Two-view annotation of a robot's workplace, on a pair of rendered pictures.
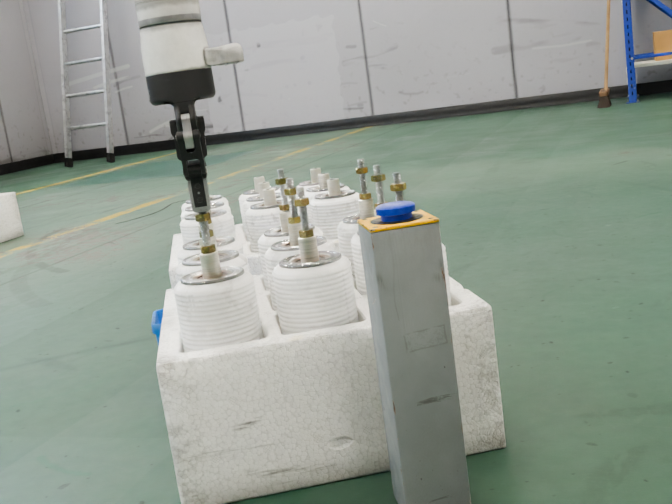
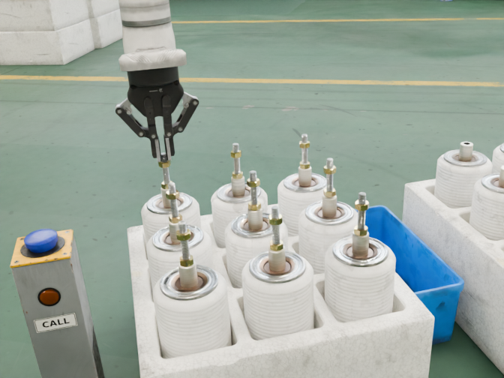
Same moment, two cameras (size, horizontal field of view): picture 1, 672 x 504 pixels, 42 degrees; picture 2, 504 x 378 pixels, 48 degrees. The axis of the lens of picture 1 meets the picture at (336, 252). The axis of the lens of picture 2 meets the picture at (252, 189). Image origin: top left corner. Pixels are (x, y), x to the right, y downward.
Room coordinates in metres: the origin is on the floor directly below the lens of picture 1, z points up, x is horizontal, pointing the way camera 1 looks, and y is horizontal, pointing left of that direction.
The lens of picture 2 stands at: (1.09, -0.70, 0.67)
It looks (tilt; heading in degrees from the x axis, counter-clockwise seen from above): 26 degrees down; 85
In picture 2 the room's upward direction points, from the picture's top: 3 degrees counter-clockwise
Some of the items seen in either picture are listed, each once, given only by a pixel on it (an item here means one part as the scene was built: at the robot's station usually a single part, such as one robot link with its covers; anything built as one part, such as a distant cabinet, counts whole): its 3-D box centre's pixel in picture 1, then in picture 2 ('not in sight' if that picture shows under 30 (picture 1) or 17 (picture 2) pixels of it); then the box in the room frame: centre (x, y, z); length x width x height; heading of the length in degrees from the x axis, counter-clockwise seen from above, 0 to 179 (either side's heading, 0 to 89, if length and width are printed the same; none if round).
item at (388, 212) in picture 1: (396, 213); (42, 242); (0.88, -0.07, 0.32); 0.04 x 0.04 x 0.02
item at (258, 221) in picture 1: (278, 254); (498, 232); (1.58, 0.10, 0.16); 0.10 x 0.10 x 0.18
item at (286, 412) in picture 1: (315, 359); (260, 311); (1.16, 0.05, 0.09); 0.39 x 0.39 x 0.18; 8
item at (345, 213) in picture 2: (289, 231); (329, 213); (1.27, 0.06, 0.25); 0.08 x 0.08 x 0.01
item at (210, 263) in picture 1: (210, 265); (169, 196); (1.02, 0.15, 0.26); 0.02 x 0.02 x 0.03
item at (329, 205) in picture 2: (288, 222); (329, 205); (1.27, 0.06, 0.26); 0.02 x 0.02 x 0.03
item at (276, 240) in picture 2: (380, 192); (276, 233); (1.17, -0.07, 0.30); 0.01 x 0.01 x 0.08
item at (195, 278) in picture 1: (212, 276); (169, 203); (1.02, 0.15, 0.25); 0.08 x 0.08 x 0.01
